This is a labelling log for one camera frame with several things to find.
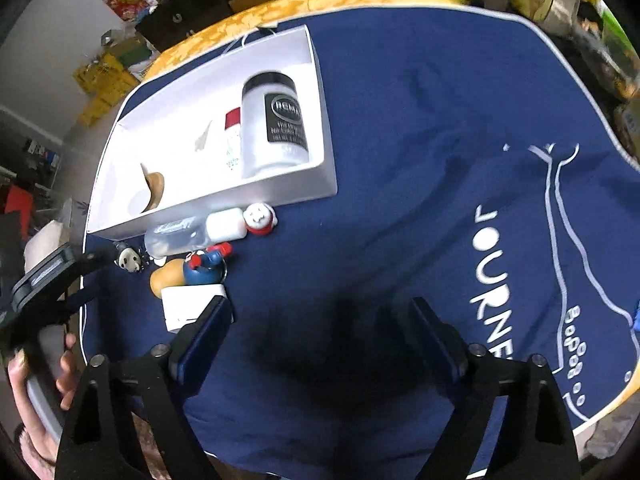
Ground white bottle with red cap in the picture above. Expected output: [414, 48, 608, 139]
[220, 108, 244, 173]

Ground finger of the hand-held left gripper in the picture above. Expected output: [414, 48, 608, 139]
[60, 285, 106, 318]
[75, 246, 121, 273]

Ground small white charger box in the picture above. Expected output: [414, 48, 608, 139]
[161, 283, 228, 333]

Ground stack of yellow crates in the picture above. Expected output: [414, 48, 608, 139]
[72, 55, 141, 128]

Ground white cable with black tag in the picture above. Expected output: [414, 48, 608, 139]
[222, 25, 278, 58]

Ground panda keychain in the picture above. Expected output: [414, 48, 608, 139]
[114, 242, 151, 275]

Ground person's left forearm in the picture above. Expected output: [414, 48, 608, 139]
[14, 425, 58, 480]

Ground white chair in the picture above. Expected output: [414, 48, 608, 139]
[22, 220, 71, 266]

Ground red and white santa figurine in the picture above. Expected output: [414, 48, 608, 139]
[243, 202, 277, 236]

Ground powder bottle with black cap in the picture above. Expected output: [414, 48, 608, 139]
[241, 72, 309, 179]

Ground person's left hand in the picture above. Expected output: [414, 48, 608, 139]
[7, 334, 81, 463]

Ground jar with green lid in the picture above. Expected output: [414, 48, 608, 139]
[597, 0, 640, 96]

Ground black cabinet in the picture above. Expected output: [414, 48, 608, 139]
[135, 0, 516, 51]

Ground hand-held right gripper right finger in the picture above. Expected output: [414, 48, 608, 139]
[407, 297, 583, 480]

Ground white cardboard box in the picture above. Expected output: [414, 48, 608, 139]
[86, 25, 338, 241]

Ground wooden ring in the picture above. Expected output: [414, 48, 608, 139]
[140, 162, 167, 211]

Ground blue round figurine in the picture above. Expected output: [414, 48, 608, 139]
[182, 242, 233, 287]

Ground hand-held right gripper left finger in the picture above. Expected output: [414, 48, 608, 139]
[54, 295, 235, 480]

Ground clear bottle with white cap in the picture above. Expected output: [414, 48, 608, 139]
[144, 208, 247, 260]

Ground yellow floral tablecloth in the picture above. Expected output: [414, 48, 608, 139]
[142, 0, 466, 81]

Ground navy blue cloth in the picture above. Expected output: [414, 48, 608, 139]
[80, 7, 640, 476]

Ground brown egg-shaped figurine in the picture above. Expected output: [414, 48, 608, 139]
[150, 257, 187, 297]

